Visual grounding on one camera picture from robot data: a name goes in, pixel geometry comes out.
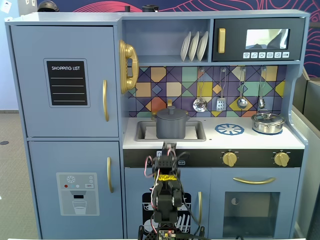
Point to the blue door with dispenser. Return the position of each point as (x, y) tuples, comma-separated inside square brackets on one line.
[(45, 162)]

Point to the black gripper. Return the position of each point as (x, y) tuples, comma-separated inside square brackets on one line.
[(169, 145)]

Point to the gold faucet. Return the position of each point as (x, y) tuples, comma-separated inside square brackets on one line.
[(169, 102)]

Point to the metal slotted spatula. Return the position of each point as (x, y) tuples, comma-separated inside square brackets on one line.
[(221, 105)]

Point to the gold stove knob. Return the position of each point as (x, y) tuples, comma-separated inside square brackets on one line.
[(229, 159), (281, 159)]

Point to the white paper sheet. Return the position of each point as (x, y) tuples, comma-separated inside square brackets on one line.
[(5, 6)]

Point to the black shopping list chalkboard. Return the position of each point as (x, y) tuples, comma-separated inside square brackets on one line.
[(67, 85)]

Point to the white plate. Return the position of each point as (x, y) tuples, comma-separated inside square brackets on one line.
[(202, 46), (185, 47), (193, 47)]

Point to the digital clock display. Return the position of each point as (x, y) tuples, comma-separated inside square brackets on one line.
[(158, 153)]

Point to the metal skimmer spoon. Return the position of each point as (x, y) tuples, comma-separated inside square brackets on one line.
[(200, 105)]

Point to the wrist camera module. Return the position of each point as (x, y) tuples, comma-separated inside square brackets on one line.
[(170, 145)]

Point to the gray cooking pot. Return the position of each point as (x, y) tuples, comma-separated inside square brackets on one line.
[(171, 128)]

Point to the metal ladle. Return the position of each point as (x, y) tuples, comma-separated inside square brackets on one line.
[(242, 103)]

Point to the gray sink basin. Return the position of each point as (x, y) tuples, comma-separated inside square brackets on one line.
[(140, 130)]

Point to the gray round lid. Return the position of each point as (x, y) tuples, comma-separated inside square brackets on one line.
[(172, 115)]

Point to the large blue fridge door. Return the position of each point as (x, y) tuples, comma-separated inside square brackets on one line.
[(30, 75)]

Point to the dark round floor disc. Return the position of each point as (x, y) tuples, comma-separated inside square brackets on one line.
[(3, 142)]

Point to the black control panel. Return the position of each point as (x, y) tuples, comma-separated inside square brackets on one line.
[(255, 158)]

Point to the black microwave door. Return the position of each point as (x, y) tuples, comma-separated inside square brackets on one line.
[(235, 30)]

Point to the black helmet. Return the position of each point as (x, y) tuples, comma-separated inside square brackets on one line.
[(47, 5)]

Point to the steel pot glass lid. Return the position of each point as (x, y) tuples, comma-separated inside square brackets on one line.
[(265, 117)]

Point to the blue dishwasher door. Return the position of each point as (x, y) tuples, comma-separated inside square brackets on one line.
[(135, 180)]

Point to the blue oven door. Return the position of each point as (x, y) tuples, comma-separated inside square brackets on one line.
[(287, 180)]

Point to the small black cylinder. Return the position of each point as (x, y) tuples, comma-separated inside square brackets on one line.
[(127, 8)]

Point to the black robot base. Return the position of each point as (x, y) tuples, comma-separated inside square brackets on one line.
[(150, 235)]

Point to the stainless steel pot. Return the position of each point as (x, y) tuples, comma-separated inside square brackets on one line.
[(267, 127)]

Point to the wide black cylinder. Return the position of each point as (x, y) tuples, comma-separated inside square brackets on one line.
[(149, 8)]

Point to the blue toy kitchen cabinet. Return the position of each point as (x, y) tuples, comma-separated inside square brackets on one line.
[(162, 42)]

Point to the gold toy telephone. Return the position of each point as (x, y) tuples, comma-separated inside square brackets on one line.
[(135, 62)]

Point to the small metal spoon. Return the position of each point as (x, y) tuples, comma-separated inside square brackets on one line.
[(261, 102)]

